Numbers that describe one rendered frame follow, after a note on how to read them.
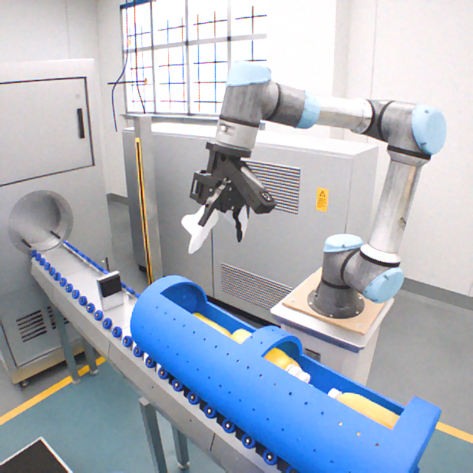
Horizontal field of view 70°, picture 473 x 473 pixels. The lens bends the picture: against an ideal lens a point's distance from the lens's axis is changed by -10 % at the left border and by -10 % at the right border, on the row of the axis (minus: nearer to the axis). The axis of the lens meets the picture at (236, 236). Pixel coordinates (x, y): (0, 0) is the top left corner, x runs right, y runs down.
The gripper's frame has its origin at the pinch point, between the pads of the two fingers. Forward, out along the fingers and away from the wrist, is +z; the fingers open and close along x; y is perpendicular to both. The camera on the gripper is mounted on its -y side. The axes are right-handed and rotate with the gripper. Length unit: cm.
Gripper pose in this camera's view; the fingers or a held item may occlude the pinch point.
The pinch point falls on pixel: (219, 249)
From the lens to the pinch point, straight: 73.4
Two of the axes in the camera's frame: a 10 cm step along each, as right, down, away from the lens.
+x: -6.0, 1.3, -7.9
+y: -7.7, -3.7, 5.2
